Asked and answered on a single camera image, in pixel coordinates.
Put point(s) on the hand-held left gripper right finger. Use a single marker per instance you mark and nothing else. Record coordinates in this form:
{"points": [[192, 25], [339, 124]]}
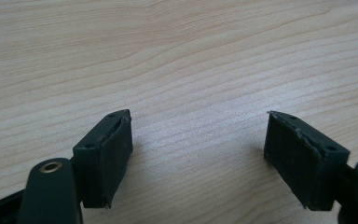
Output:
{"points": [[301, 168]]}

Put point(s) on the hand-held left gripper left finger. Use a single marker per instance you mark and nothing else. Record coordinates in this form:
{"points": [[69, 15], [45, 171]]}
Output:
{"points": [[102, 168]]}

